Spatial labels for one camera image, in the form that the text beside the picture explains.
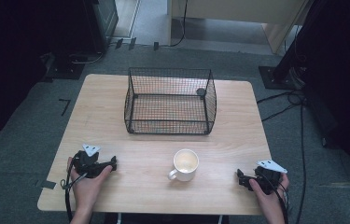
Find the person's left hand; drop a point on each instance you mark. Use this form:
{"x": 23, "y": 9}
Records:
{"x": 85, "y": 188}

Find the light wooden cabinet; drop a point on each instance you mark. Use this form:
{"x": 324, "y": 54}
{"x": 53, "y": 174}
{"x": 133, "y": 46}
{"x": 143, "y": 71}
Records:
{"x": 241, "y": 12}

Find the small black round disc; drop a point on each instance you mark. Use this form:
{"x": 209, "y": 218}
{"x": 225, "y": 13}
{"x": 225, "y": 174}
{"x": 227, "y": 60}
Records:
{"x": 201, "y": 91}

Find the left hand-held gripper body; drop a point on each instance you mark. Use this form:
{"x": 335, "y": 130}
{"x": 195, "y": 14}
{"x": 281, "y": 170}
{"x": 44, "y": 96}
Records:
{"x": 86, "y": 165}

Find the black stand base plate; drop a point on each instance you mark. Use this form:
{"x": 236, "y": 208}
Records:
{"x": 65, "y": 70}
{"x": 273, "y": 79}

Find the person's right hand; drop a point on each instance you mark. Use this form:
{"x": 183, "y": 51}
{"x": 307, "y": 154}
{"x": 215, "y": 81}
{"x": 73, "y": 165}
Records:
{"x": 267, "y": 200}

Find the black curtain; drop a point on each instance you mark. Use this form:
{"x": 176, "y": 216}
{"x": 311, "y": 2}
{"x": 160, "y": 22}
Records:
{"x": 14, "y": 62}
{"x": 343, "y": 77}

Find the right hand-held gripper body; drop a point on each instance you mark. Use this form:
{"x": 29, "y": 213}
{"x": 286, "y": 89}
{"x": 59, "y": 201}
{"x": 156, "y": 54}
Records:
{"x": 267, "y": 179}

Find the person's dark pants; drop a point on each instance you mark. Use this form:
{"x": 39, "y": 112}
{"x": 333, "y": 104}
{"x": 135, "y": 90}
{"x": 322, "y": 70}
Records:
{"x": 166, "y": 218}

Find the white cup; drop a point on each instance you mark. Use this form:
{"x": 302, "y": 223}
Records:
{"x": 184, "y": 165}

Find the dark cabinet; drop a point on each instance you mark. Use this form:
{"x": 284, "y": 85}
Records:
{"x": 102, "y": 21}

